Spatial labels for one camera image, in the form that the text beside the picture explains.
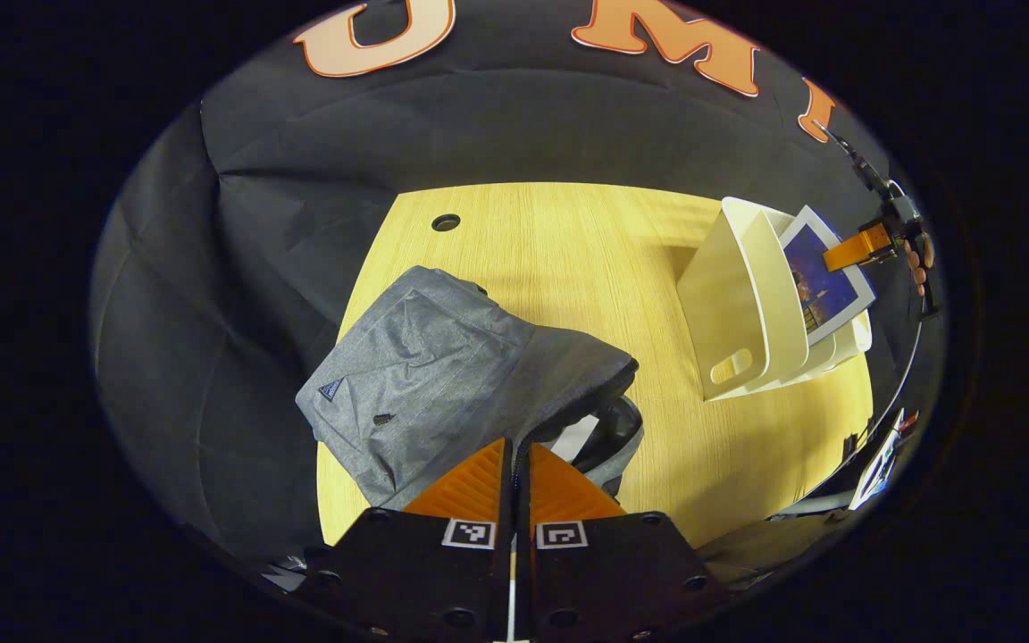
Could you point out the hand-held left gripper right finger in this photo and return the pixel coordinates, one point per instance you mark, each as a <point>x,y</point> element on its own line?
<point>622,572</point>

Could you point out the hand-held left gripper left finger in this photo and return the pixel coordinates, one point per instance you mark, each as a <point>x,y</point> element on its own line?
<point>407,572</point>

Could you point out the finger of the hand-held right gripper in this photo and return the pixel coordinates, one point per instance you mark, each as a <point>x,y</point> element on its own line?
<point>854,250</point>

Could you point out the white bookshelf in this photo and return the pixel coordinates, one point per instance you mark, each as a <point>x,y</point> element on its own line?
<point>733,304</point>

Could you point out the grey schoolbag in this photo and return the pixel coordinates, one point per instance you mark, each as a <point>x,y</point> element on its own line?
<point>425,366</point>

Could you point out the grey pole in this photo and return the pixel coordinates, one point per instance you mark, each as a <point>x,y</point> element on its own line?
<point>809,507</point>

